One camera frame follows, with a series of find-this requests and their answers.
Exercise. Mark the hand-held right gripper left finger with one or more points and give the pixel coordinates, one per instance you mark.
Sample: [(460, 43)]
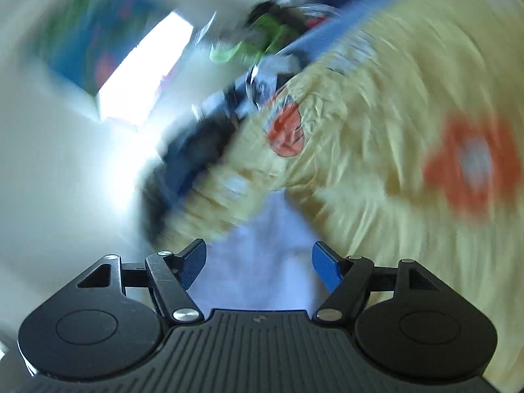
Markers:
[(192, 263)]

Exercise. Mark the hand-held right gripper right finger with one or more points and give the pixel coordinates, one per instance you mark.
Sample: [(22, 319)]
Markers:
[(327, 263)]

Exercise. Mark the small white garment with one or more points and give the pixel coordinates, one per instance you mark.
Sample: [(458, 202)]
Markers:
[(262, 262)]

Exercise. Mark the pile of dark clothes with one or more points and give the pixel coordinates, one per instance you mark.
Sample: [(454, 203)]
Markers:
[(192, 147)]

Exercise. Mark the yellow floral blanket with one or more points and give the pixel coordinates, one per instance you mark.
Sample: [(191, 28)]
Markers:
[(389, 110)]

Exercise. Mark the bright window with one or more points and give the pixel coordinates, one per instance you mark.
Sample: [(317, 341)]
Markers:
[(143, 73)]

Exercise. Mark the green cloth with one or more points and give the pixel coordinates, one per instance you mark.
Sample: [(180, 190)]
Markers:
[(254, 39)]

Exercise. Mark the blue floral curtain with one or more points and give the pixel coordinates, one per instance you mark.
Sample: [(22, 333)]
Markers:
[(82, 37)]

